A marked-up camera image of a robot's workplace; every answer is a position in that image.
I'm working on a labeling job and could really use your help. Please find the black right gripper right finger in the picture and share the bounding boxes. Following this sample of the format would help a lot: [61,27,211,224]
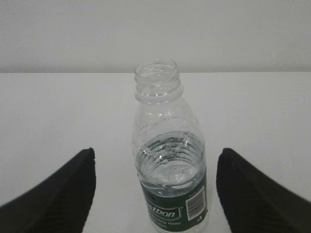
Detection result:
[216,148,311,233]

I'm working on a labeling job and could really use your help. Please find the clear green-label water bottle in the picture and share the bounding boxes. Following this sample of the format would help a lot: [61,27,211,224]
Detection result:
[132,59,208,233]

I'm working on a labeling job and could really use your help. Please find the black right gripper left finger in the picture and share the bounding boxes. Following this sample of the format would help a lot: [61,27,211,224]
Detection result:
[0,148,96,233]

